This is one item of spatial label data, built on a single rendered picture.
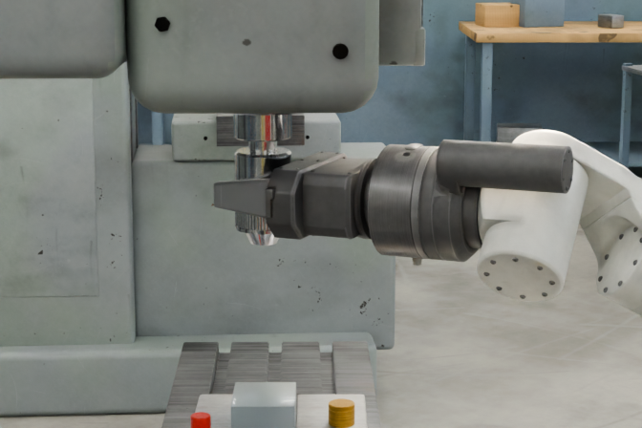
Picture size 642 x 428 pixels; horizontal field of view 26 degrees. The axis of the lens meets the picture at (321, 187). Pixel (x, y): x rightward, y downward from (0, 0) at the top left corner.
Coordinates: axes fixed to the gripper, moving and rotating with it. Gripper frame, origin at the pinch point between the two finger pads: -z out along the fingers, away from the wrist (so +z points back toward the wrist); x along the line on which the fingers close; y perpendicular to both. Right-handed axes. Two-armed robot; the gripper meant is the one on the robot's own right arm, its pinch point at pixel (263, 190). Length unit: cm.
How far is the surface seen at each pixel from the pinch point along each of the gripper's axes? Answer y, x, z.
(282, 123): -5.8, 0.9, 2.3
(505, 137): 87, -565, -147
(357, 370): 30, -44, -10
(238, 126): -5.6, 2.1, -1.1
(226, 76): -10.6, 10.0, 2.2
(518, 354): 123, -335, -74
